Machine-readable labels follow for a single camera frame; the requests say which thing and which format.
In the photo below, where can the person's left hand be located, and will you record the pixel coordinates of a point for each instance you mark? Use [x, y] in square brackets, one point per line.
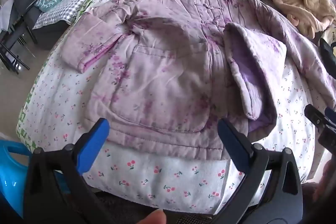
[153, 217]

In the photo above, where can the cherry print white blanket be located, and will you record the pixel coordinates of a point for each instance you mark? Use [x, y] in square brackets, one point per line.
[157, 176]

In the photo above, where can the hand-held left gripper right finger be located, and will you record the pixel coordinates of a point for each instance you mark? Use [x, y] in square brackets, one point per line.
[233, 145]

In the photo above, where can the blue plastic object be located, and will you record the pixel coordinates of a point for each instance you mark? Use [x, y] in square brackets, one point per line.
[10, 187]

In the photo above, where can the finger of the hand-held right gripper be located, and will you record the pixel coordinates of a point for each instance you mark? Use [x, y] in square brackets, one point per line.
[316, 116]

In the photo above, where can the purple floral padded jacket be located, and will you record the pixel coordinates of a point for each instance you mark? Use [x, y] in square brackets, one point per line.
[162, 77]

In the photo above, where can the black cloth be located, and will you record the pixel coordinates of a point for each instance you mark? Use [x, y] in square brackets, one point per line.
[328, 49]

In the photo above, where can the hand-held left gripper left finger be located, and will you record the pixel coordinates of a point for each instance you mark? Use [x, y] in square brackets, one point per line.
[93, 145]

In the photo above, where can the grey checked bed sheet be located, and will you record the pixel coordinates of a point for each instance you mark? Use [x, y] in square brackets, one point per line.
[65, 6]

